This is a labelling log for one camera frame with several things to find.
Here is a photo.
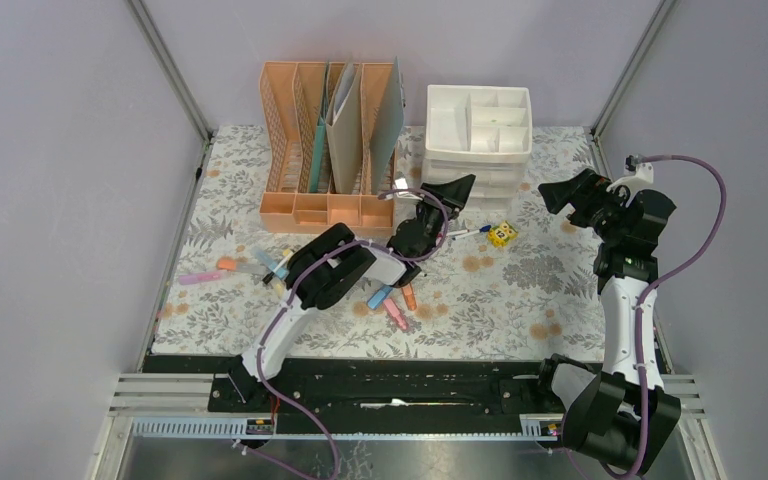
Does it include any orange highlighter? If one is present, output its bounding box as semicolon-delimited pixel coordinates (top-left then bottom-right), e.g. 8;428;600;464
401;284;418;311

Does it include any light blue folder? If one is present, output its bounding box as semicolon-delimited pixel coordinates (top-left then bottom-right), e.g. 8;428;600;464
370;57;405;194

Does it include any white plastic drawer unit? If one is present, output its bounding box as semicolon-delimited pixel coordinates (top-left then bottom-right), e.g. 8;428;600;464
421;85;533;212

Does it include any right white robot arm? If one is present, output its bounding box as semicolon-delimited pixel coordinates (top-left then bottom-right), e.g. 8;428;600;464
533;169;681;476

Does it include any orange plastic file organizer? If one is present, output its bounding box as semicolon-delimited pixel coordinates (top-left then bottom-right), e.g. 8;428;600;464
259;60;404;237

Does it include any teal folder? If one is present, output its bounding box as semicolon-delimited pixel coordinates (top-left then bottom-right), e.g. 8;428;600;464
308;62;330;193

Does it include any blue cap whiteboard marker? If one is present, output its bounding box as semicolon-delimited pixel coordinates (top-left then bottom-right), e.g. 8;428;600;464
448;225;492;239

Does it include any black cap marker left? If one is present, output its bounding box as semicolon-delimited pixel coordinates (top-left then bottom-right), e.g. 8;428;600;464
262;249;293;285

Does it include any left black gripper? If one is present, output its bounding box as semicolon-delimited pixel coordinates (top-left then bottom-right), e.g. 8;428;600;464
413;175;474;261

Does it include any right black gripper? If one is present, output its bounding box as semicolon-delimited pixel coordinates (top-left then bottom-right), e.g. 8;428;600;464
538;169;631;245

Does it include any floral patterned desk mat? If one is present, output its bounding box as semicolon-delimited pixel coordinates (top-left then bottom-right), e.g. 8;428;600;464
176;126;604;362

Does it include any yellow owl eraser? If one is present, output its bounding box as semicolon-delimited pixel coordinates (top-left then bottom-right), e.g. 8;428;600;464
487;221;518;247

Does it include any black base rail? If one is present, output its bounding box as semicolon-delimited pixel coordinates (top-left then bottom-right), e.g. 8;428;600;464
143;355;563;436

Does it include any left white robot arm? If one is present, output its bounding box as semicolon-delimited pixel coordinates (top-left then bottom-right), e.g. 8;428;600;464
228;174;476;411

